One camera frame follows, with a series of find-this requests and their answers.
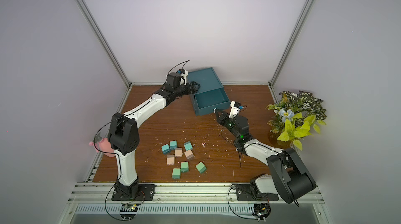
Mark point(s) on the pink watering can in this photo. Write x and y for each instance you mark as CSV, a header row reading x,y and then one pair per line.
x,y
102,145

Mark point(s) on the green plug right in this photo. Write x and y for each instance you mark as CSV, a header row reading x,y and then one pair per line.
x,y
201,167

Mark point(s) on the aluminium front rail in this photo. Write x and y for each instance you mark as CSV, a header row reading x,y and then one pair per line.
x,y
165,192

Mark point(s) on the teal plug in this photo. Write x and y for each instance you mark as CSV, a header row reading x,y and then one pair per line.
x,y
166,149
188,146
173,144

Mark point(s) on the artificial potted plant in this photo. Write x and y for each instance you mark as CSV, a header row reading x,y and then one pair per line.
x,y
296,116

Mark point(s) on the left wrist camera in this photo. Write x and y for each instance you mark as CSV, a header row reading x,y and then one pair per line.
x,y
184,74

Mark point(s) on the pink plug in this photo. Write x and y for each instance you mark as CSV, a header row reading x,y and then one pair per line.
x,y
189,154
178,152
170,160

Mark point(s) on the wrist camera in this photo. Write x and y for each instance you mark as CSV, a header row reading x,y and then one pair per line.
x,y
184,74
236,107

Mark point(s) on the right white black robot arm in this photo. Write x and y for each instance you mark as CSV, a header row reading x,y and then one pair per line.
x,y
291,178

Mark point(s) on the green plug middle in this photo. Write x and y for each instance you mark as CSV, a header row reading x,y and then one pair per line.
x,y
184,167

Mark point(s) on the green plug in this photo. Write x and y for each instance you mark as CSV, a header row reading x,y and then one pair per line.
x,y
176,173
184,167
201,167

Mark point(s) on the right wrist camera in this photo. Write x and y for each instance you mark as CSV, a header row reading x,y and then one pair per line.
x,y
236,107

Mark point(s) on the right circuit board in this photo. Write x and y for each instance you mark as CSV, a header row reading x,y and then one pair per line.
x,y
262,211

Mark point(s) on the circuit board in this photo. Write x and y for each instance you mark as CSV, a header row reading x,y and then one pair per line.
x,y
128,212
262,211

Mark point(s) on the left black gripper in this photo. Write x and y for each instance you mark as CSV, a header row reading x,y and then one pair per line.
x,y
188,87

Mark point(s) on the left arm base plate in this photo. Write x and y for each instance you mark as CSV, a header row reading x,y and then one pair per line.
x,y
145,192

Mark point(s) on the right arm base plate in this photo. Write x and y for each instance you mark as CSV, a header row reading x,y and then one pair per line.
x,y
249,192

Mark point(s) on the left circuit board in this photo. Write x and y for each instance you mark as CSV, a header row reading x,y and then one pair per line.
x,y
128,212

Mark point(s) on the green plug bottom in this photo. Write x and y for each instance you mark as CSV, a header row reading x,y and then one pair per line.
x,y
176,173

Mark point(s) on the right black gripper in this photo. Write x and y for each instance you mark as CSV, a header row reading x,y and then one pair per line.
x,y
221,116

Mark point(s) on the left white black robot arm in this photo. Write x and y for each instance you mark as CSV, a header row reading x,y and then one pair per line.
x,y
123,133

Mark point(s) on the teal drawer cabinet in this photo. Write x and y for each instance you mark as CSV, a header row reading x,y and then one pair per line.
x,y
211,94

